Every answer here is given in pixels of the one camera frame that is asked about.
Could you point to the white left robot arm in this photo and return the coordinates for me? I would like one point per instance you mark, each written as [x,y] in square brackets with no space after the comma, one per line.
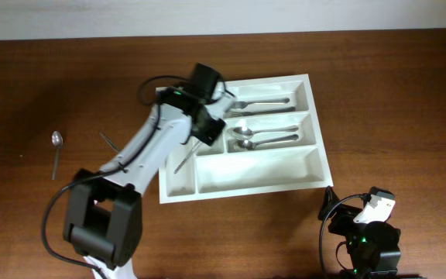
[104,210]

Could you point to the small steel teaspoon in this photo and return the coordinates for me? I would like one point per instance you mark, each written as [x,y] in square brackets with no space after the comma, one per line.
[109,142]

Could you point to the patterned handle steel spoon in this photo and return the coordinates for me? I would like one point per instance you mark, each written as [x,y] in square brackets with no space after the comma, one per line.
[57,141]

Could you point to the steel fork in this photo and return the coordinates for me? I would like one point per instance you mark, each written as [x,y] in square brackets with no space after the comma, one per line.
[245,104]
[234,114]

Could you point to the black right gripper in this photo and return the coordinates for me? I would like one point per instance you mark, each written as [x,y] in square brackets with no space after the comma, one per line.
[344,215]

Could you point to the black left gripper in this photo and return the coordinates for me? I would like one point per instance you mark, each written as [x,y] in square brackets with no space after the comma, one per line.
[210,136]

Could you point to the white cutlery tray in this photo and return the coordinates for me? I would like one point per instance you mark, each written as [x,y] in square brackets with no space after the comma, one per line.
[220,171]

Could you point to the steel tongs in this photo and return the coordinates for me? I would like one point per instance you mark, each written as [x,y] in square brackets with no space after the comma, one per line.
[192,151]

